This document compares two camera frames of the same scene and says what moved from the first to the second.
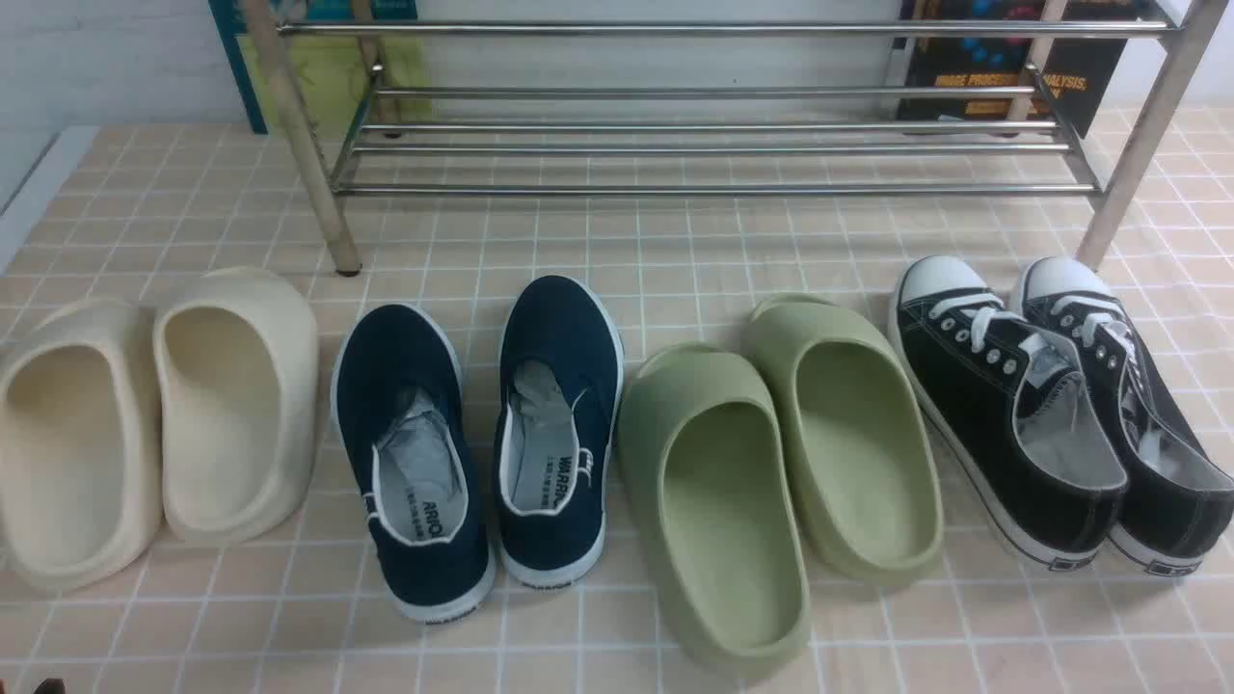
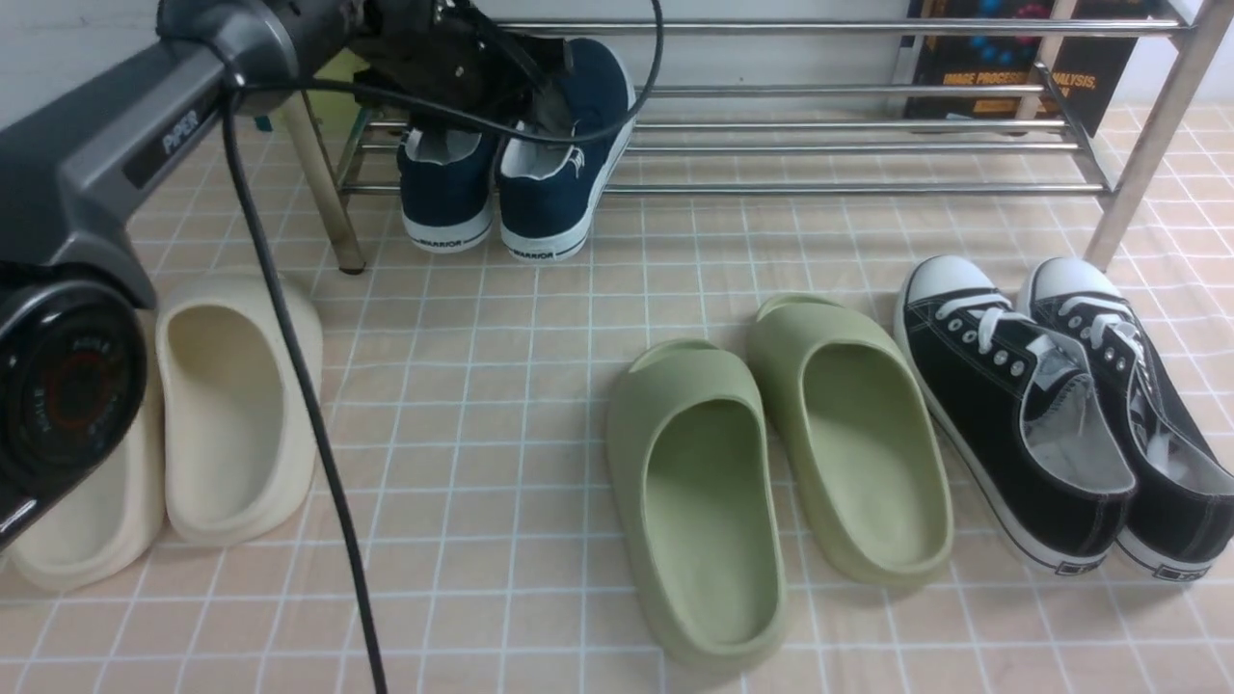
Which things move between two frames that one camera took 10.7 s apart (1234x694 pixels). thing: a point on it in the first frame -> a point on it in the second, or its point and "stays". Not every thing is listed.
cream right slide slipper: [238, 361] stays
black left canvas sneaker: [1016, 407] stays
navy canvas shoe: [404, 433] -> [445, 179]
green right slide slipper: [857, 434] stays
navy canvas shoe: [557, 412] -> [550, 196]
